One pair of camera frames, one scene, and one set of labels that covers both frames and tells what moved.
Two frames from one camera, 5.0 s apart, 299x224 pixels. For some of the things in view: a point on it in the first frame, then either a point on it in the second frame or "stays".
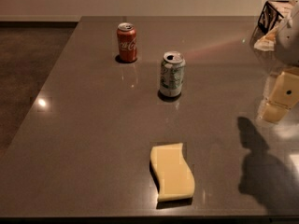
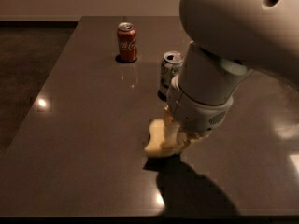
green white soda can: [172, 74] stays
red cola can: [127, 42] stays
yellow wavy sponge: [174, 177] to [155, 147]
